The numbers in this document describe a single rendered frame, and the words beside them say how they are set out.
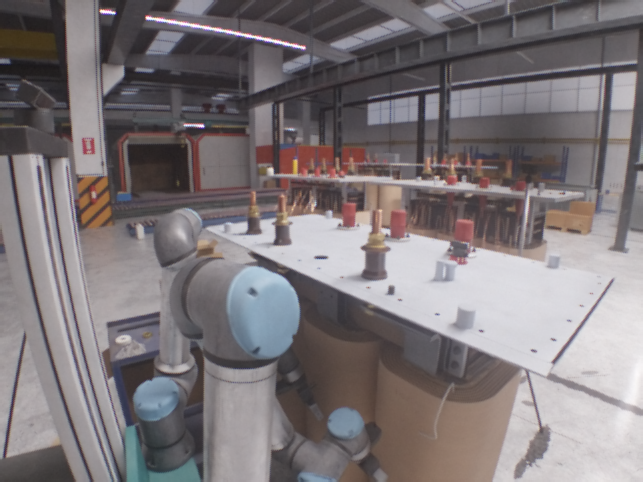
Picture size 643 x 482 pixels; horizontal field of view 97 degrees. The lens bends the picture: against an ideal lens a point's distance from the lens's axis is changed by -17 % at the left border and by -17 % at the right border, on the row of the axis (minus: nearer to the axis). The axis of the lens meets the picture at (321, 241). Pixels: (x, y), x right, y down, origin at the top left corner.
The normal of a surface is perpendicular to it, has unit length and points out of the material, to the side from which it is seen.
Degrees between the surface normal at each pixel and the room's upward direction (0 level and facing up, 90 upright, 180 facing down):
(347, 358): 90
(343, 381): 90
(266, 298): 83
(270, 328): 83
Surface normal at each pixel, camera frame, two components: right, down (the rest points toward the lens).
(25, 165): 0.50, 0.20
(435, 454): -0.45, 0.21
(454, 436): -0.17, 0.22
